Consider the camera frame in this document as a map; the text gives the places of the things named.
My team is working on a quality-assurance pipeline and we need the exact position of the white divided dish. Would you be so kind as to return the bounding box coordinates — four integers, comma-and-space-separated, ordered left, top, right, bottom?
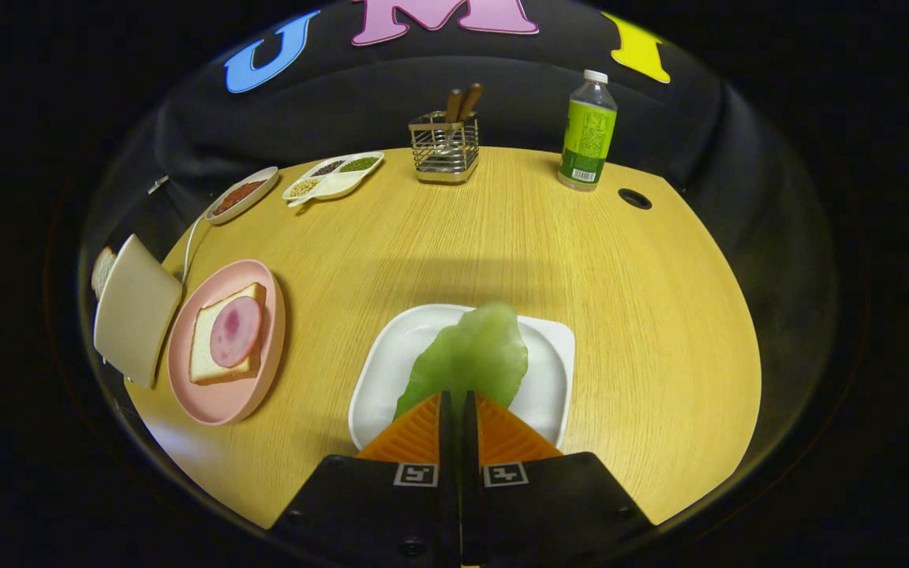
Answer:
282, 151, 385, 207

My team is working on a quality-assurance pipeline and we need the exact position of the white toaster cable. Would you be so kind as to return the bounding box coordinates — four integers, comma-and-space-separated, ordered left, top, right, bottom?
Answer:
181, 215, 211, 283

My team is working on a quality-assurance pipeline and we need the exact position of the metal wire utensil holder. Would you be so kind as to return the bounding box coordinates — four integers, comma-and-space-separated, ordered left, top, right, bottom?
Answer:
409, 111, 480, 185

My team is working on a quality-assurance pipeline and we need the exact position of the pink round plate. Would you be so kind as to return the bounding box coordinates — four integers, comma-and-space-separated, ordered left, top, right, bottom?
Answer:
167, 259, 286, 427

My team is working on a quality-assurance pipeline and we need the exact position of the brown meat steak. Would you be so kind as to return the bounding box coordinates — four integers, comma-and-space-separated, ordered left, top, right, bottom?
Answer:
214, 180, 267, 215

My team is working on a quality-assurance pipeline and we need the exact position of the white square plate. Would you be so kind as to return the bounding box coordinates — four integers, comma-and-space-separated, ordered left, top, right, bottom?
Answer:
348, 304, 576, 450

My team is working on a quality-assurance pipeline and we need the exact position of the white bread slice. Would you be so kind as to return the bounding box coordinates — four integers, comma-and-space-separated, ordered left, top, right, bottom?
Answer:
189, 282, 267, 386

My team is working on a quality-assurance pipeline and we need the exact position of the beige round plate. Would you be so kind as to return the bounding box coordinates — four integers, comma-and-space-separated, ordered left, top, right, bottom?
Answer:
204, 166, 279, 226

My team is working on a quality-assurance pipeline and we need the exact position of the toasted bread slice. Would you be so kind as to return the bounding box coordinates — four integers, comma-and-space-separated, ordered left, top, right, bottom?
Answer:
91, 246, 118, 301

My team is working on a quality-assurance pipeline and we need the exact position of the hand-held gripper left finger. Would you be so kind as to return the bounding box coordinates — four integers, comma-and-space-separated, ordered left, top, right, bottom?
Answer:
269, 390, 462, 568

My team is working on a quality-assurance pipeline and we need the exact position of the green label bottle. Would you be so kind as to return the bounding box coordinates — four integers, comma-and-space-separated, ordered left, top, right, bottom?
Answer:
557, 69, 618, 192

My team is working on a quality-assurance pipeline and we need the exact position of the black backdrop cloth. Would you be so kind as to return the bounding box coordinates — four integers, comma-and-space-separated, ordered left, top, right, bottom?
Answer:
80, 0, 838, 443

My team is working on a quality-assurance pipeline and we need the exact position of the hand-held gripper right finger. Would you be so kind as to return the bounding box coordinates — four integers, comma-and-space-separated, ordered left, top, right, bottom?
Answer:
462, 390, 655, 568

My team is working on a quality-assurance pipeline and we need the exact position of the cream toaster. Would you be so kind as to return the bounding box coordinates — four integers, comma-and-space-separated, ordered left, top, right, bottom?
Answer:
93, 234, 184, 389

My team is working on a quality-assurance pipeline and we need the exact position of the pink ham slice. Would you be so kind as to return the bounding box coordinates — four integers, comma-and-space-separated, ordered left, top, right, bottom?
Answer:
210, 296, 264, 368

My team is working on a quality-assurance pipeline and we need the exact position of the green lettuce leaf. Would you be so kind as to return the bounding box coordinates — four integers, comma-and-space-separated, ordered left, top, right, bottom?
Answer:
393, 301, 529, 421

